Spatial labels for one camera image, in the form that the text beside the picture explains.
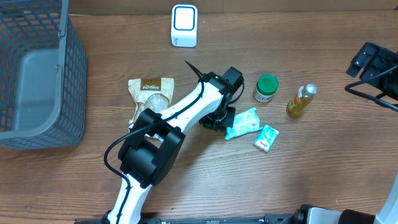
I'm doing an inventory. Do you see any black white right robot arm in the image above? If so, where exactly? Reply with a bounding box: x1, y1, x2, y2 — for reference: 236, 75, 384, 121
292, 42, 397, 223

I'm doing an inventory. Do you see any teal snack bar wrapper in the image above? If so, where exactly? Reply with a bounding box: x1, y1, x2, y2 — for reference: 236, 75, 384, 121
224, 107, 262, 140

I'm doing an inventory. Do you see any beige PanTree snack pouch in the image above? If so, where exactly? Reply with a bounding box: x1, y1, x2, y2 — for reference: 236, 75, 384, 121
128, 78, 175, 130

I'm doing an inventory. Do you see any grey plastic mesh basket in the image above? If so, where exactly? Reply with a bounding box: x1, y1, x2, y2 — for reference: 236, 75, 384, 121
1, 0, 88, 150

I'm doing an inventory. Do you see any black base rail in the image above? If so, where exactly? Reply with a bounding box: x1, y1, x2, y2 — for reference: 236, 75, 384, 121
74, 213, 299, 224

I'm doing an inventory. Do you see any green lid white jar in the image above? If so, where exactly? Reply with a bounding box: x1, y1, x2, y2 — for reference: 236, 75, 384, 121
253, 74, 279, 103

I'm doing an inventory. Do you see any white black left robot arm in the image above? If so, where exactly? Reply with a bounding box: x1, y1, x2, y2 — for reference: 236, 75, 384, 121
100, 67, 244, 224

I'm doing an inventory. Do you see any teal tissue pack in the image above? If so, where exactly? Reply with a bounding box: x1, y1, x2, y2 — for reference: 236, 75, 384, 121
254, 125, 279, 152

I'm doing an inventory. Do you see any yellow liquid bottle silver cap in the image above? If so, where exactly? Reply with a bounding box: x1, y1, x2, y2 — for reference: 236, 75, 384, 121
286, 83, 317, 117

